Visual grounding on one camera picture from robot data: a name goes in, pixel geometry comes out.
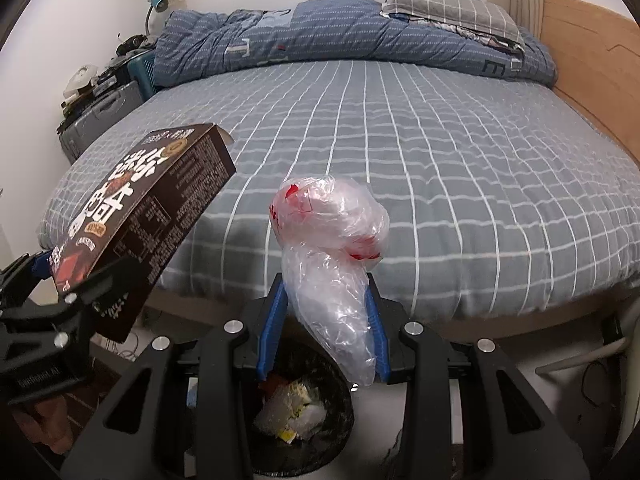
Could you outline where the grey checked pillow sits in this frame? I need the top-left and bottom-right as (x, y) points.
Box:
(381, 0), (526, 48)

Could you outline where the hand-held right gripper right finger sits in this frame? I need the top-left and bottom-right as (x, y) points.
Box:
(364, 272), (593, 480)

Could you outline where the waste bin with black liner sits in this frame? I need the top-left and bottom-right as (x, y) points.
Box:
(240, 332), (357, 478)

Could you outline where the blue quilt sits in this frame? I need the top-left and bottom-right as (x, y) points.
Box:
(152, 0), (558, 87)

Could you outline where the brown printed cardboard box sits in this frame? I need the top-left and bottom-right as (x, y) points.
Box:
(50, 123), (237, 343)

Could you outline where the dark clutter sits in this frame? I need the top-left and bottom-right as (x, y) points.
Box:
(92, 32), (156, 91)

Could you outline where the yellow wrapper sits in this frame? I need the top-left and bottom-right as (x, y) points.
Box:
(280, 380), (321, 406)

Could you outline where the person's left hand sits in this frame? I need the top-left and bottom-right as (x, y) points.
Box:
(12, 400), (76, 448)

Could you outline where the light wooden side panel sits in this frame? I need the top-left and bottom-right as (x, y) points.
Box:
(540, 35), (640, 166)

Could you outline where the teal desk lamp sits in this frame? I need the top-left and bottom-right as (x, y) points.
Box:
(144, 0), (168, 36)

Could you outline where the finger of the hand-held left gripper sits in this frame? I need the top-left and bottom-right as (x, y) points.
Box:
(0, 258), (152, 356)
(0, 252), (55, 311)

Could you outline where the grey suitcase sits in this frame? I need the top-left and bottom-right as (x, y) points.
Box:
(59, 80), (143, 163)

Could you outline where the white chair leg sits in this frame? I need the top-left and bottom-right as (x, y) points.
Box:
(535, 335), (633, 376)

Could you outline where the grey checked bed sheet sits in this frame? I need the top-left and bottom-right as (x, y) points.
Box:
(42, 57), (640, 333)

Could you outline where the clear plastic bag red print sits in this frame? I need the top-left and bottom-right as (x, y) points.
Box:
(269, 175), (391, 387)

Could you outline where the wooden bed frame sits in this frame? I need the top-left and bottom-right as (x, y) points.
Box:
(145, 280), (621, 348)

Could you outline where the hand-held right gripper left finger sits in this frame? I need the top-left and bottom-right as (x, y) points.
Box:
(60, 272), (288, 480)

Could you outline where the white rounded object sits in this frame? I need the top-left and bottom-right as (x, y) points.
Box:
(62, 62), (98, 103)

